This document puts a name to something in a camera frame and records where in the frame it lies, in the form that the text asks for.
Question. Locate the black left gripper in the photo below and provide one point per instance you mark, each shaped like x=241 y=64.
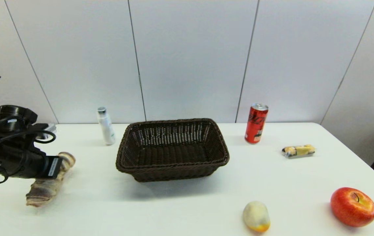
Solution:
x=32 y=164

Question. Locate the long twisted marbled bread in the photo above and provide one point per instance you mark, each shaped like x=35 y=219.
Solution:
x=44 y=193

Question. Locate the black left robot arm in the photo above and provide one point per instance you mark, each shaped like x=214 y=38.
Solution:
x=10 y=116

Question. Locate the white bottle with silver cap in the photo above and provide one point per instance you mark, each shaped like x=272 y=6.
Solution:
x=107 y=129

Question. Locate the dark brown wicker basket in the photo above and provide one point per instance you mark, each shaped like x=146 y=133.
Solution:
x=174 y=171

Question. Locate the red soda can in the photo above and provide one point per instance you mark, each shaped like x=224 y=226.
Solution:
x=256 y=124

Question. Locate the yellow-green mango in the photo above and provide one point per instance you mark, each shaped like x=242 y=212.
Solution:
x=256 y=216

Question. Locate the yellow wrapped snack packet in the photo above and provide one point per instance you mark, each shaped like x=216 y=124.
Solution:
x=300 y=151

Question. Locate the red apple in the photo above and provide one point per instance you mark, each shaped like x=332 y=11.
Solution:
x=351 y=206

